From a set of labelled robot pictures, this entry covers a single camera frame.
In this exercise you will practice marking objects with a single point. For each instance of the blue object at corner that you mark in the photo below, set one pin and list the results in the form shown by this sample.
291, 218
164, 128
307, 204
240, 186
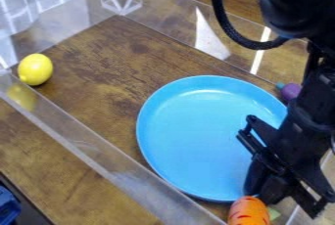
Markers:
9, 207

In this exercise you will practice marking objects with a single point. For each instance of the orange toy carrot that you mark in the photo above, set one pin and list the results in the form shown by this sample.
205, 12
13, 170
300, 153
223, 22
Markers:
248, 211

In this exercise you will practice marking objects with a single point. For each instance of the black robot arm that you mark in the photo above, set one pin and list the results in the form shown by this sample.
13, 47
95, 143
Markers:
303, 19

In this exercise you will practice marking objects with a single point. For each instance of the purple toy eggplant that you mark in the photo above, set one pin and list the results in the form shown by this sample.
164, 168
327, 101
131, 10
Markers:
288, 90

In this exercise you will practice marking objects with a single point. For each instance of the clear acrylic enclosure wall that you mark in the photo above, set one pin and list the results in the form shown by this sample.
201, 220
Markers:
68, 149

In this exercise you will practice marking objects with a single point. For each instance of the yellow toy lemon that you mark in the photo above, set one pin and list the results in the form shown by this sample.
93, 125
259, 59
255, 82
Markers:
35, 69

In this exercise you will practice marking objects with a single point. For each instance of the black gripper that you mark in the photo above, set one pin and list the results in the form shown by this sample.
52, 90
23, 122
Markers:
287, 152

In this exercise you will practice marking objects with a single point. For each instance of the blue round plastic tray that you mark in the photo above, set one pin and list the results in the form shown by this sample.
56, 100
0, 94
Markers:
186, 130

